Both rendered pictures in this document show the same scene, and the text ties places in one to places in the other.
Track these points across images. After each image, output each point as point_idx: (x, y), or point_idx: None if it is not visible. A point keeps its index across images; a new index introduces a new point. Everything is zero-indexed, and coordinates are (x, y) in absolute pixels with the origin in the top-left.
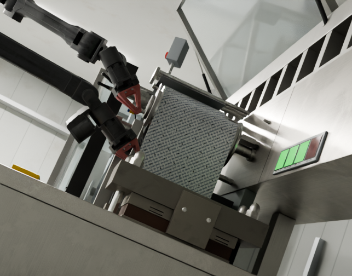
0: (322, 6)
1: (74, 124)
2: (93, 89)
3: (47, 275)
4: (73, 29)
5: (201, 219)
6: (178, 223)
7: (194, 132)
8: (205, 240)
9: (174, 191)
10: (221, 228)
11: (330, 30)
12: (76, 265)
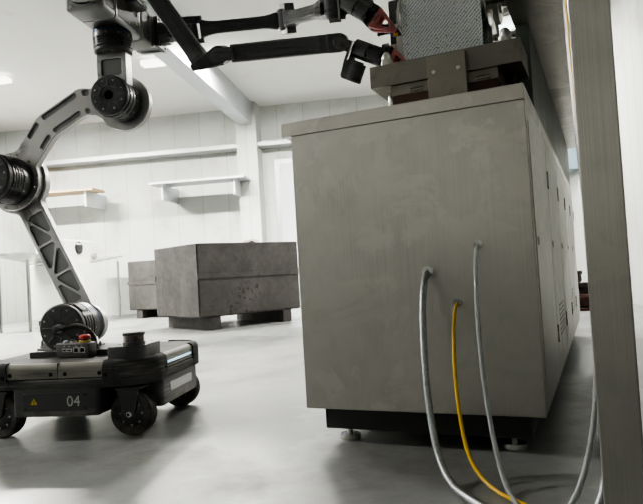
0: None
1: (344, 71)
2: (339, 35)
3: (352, 178)
4: (316, 5)
5: (452, 70)
6: (434, 85)
7: (441, 11)
8: (463, 84)
9: (422, 63)
10: (477, 67)
11: None
12: (368, 160)
